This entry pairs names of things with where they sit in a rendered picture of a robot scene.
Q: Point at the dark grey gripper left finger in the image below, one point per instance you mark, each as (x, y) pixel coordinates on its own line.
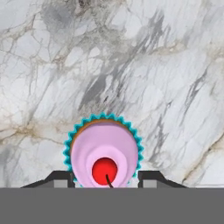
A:
(59, 178)

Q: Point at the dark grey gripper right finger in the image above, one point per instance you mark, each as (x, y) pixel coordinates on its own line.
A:
(151, 177)

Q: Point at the pink cupcake with cherry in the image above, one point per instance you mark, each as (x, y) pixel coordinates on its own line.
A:
(103, 145)

